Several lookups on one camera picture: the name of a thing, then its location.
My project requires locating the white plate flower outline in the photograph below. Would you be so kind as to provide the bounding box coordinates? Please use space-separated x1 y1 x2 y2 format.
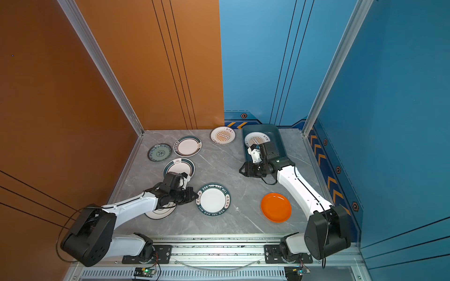
145 206 176 220

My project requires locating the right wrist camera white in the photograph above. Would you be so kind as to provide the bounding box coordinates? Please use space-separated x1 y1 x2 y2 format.
247 144 262 164

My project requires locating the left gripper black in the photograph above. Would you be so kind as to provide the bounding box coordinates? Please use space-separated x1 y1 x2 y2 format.
170 187 200 205

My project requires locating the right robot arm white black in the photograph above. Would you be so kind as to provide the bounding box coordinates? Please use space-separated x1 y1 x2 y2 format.
239 142 352 262

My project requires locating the white orange sunburst plate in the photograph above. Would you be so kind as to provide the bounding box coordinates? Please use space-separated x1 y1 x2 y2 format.
210 126 236 145
244 132 271 148

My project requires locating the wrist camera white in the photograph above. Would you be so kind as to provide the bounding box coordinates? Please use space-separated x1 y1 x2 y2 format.
247 144 262 164
178 173 191 189

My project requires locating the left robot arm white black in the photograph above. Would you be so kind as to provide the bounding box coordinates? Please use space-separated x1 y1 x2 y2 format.
58 172 199 267

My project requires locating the aluminium corner post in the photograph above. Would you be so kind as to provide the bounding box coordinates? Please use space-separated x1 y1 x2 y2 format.
302 0 373 137
57 0 144 137

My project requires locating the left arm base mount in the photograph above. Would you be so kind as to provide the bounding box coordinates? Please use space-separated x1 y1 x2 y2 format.
122 245 172 265

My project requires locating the white orange sunburst plate back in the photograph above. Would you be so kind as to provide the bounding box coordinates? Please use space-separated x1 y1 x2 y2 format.
210 126 236 145

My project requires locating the aluminium frame rail front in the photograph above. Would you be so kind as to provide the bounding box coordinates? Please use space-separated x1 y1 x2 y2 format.
70 233 366 268

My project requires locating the white plate dark green rim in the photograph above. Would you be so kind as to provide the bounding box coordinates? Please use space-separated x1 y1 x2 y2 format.
173 135 202 158

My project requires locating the right aluminium corner post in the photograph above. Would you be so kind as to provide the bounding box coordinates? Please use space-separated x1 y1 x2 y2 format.
302 0 373 137

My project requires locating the white plate green lettered rim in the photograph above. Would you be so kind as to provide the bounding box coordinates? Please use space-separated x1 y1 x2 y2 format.
196 183 231 217

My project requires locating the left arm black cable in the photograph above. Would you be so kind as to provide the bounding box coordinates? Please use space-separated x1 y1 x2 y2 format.
55 205 89 263

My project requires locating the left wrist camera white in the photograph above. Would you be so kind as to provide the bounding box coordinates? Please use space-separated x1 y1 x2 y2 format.
178 173 191 189

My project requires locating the white orange sunburst plate front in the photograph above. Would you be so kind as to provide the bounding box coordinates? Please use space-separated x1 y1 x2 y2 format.
244 132 271 148

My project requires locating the left aluminium corner post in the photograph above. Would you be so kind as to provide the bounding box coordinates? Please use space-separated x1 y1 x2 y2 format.
57 0 144 137

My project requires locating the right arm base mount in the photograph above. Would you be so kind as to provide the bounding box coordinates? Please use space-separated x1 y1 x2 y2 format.
264 244 313 264

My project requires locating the teal plastic bin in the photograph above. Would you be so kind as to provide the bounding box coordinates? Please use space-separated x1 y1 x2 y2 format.
242 124 287 161

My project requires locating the left green circuit board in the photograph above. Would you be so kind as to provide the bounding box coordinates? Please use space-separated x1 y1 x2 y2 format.
133 267 158 281

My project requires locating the small green patterned plate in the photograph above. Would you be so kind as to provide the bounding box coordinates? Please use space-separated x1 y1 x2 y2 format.
147 144 172 162

